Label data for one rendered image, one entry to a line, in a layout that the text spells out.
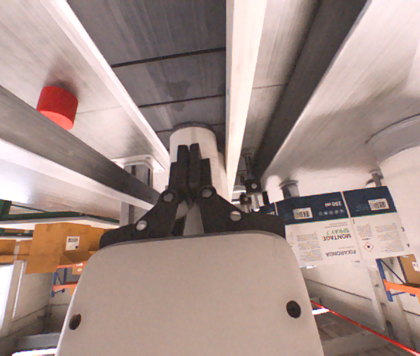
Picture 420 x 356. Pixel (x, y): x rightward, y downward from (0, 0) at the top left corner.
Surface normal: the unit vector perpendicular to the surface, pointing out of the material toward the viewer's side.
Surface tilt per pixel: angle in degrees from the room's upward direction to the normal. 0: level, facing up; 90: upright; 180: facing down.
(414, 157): 90
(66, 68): 0
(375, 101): 0
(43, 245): 91
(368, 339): 90
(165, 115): 0
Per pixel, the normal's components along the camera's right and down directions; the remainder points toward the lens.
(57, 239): -0.02, -0.33
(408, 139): -0.84, -0.11
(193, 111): 0.09, 0.94
